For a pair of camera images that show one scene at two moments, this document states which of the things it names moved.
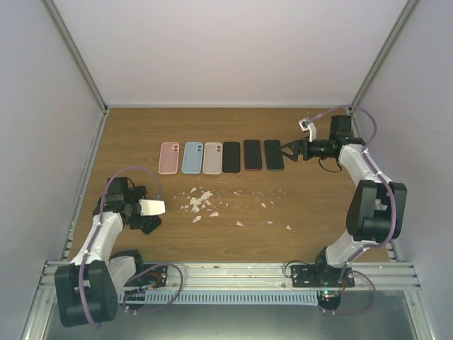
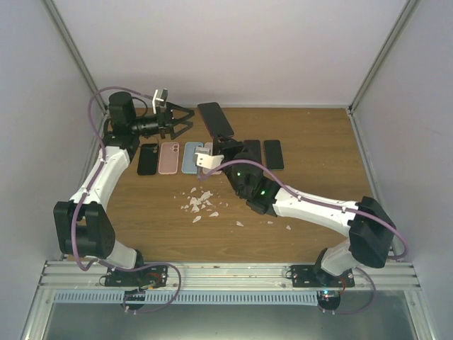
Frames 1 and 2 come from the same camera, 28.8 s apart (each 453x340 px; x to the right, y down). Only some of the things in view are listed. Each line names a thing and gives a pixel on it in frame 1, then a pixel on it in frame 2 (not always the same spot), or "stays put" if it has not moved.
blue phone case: (192, 158) stays put
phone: (274, 155) stays put
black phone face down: (149, 223) → (215, 120)
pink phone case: (168, 159) stays put
